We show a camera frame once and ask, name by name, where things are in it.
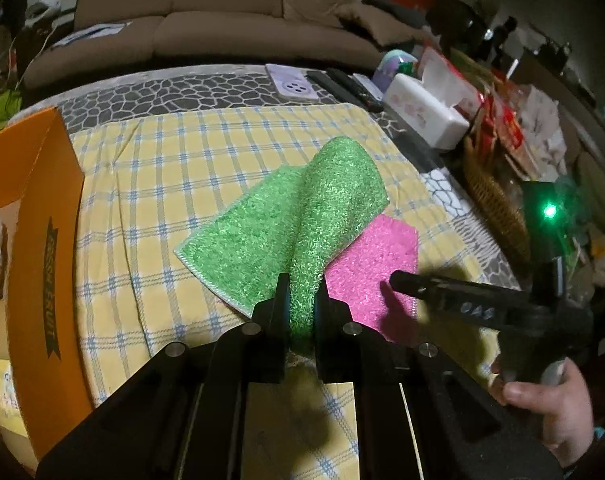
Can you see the papers on sofa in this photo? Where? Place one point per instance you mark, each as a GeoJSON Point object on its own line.
{"type": "Point", "coordinates": [92, 32]}

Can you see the purple white power strip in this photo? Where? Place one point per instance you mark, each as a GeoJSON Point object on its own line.
{"type": "Point", "coordinates": [290, 83]}

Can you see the yellow plaid tablecloth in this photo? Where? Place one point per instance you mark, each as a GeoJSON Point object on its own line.
{"type": "Point", "coordinates": [149, 183]}

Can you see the white tissue box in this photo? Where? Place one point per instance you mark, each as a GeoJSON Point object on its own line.
{"type": "Point", "coordinates": [439, 125]}

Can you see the wicker basket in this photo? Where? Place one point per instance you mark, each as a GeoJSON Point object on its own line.
{"type": "Point", "coordinates": [504, 221]}

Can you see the green microfiber cloth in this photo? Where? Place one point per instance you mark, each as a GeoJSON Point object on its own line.
{"type": "Point", "coordinates": [294, 222]}

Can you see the brown sofa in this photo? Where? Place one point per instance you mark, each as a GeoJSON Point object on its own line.
{"type": "Point", "coordinates": [173, 31]}

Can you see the orange cardboard box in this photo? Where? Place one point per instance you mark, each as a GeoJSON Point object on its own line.
{"type": "Point", "coordinates": [40, 189]}

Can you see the person right hand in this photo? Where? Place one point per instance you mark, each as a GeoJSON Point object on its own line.
{"type": "Point", "coordinates": [566, 410]}

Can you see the yellow small carton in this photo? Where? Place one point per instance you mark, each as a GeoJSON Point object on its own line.
{"type": "Point", "coordinates": [10, 415]}

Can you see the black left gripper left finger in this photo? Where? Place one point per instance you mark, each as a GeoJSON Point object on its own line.
{"type": "Point", "coordinates": [182, 415]}

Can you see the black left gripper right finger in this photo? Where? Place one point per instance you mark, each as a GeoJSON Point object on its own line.
{"type": "Point", "coordinates": [420, 415]}

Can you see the pink microfiber cloth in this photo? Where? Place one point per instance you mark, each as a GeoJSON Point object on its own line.
{"type": "Point", "coordinates": [360, 277]}

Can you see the black remote control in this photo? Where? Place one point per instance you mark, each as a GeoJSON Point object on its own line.
{"type": "Point", "coordinates": [345, 89]}

